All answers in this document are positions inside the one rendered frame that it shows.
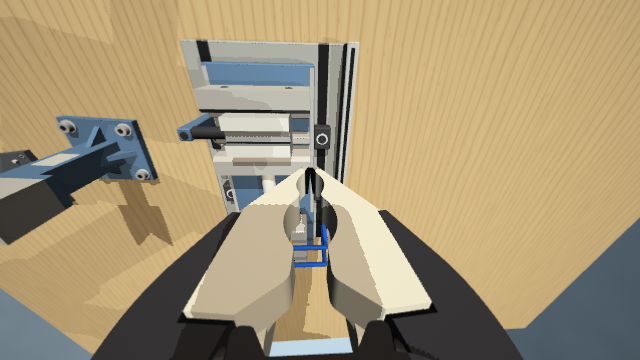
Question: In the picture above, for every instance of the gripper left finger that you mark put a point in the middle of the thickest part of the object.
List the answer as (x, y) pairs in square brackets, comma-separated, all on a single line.
[(241, 273)]

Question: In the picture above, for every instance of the grey slotted metal block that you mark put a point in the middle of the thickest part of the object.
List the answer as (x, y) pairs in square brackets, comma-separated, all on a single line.
[(257, 135)]

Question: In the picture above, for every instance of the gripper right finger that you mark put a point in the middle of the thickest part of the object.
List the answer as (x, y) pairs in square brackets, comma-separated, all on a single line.
[(377, 269)]

